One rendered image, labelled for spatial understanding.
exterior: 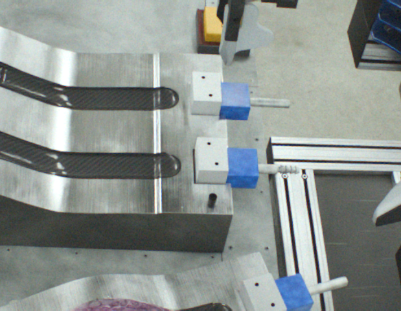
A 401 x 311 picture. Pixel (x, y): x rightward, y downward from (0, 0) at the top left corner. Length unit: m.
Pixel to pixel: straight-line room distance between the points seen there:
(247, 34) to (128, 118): 0.21
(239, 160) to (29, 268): 0.29
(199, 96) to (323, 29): 1.51
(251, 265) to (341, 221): 0.88
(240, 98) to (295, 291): 0.27
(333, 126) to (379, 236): 0.52
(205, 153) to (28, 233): 0.24
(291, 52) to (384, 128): 0.35
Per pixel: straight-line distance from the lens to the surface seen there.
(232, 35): 0.98
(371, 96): 2.45
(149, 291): 0.99
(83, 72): 1.16
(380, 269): 1.86
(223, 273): 1.03
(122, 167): 1.06
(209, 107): 1.10
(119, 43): 1.31
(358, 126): 2.36
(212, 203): 1.02
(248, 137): 1.22
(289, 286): 1.02
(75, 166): 1.07
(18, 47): 1.15
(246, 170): 1.05
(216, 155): 1.04
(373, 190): 1.97
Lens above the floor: 1.74
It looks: 52 degrees down
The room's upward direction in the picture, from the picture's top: 12 degrees clockwise
